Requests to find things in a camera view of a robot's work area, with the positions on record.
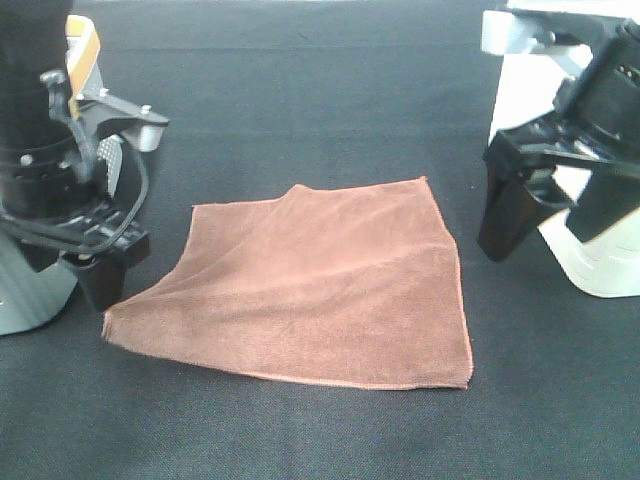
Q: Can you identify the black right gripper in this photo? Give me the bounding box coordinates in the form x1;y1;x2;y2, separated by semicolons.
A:
478;112;639;262

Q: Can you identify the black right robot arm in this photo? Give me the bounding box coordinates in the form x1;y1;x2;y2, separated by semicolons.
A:
478;7;639;262

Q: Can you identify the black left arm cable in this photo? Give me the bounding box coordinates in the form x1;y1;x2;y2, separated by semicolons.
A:
0;74;150;255

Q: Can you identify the brown microfibre towel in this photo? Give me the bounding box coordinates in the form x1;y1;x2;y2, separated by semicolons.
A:
102;177;473;390

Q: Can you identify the grey perforated laundry basket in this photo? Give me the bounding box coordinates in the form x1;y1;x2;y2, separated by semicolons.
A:
0;14;125;337

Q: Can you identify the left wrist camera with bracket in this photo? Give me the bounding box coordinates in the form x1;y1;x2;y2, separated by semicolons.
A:
40;69;169;185

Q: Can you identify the white plastic storage box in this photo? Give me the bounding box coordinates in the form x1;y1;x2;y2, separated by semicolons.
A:
481;11;639;298

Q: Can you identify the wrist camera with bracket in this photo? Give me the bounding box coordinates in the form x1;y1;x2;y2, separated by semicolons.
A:
40;69;169;185
481;1;639;77

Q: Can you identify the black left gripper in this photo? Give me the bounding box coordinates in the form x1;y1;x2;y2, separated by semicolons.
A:
19;197;150;312

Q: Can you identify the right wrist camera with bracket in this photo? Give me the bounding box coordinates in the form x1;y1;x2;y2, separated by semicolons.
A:
481;1;639;77

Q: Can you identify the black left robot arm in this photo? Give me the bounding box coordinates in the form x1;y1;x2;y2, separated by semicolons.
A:
1;1;150;311

